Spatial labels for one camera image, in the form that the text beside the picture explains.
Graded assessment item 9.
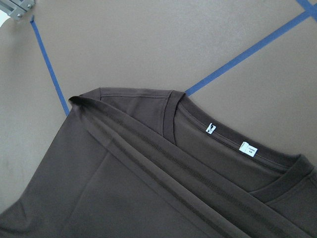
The dark brown t-shirt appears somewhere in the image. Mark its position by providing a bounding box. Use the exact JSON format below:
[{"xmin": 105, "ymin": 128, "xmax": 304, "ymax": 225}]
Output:
[{"xmin": 0, "ymin": 88, "xmax": 317, "ymax": 238}]

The aluminium frame post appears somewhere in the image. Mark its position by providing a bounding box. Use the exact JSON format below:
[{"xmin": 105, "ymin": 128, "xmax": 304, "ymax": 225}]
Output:
[{"xmin": 0, "ymin": 0, "xmax": 36, "ymax": 20}]

